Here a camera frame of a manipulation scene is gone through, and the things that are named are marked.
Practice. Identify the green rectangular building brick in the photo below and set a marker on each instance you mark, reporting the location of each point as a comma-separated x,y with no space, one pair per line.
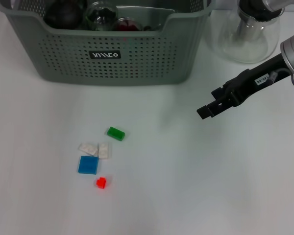
115,133

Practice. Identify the glass teapot steel infuser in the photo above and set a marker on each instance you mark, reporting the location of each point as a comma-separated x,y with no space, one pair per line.
247,49

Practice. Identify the small red building brick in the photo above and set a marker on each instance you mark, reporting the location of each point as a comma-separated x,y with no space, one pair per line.
101,183

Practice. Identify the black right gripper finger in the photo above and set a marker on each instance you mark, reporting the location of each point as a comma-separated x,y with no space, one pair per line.
218,107
218,93

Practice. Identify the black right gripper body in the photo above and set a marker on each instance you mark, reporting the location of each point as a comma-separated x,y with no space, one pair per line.
250,83

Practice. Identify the black round teapot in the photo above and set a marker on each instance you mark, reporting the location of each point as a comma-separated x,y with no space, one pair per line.
61,14

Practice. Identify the white building plate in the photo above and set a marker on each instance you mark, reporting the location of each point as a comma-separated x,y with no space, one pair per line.
87,147
104,151

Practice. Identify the grey perforated storage bin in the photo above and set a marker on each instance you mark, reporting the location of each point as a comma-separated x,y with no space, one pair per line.
161,63

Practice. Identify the blue square building plate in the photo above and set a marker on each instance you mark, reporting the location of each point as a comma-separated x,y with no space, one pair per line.
88,165

